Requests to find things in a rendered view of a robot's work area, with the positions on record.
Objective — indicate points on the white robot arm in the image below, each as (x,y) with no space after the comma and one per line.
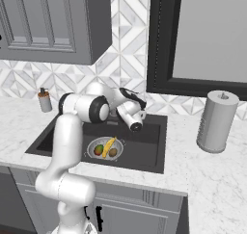
(66,141)

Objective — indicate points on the grey sink faucet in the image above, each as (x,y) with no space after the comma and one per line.
(113,113)

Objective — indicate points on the silver colander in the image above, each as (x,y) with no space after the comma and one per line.
(119,146)

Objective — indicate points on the yellow banana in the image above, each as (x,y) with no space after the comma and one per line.
(108,144)

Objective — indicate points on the black sink basin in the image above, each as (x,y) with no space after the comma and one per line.
(141,148)

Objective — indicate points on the brown kiwi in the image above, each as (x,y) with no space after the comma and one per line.
(113,152)

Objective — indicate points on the red green mango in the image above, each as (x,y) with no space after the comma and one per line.
(98,150)

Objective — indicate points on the grey sink front panel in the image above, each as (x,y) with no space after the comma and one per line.
(141,196)

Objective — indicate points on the grey soap dispenser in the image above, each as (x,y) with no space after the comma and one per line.
(45,102)

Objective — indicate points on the black framed window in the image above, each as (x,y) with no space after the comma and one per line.
(162,35)

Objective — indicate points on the grey paper towel roll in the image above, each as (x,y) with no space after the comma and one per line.
(217,122)

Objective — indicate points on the grey base cupboard door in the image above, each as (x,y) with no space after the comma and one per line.
(135,220)
(38,209)

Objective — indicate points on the dark grey dishwasher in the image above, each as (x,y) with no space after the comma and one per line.
(13,202)

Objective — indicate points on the grey wall cupboard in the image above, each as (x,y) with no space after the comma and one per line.
(48,22)

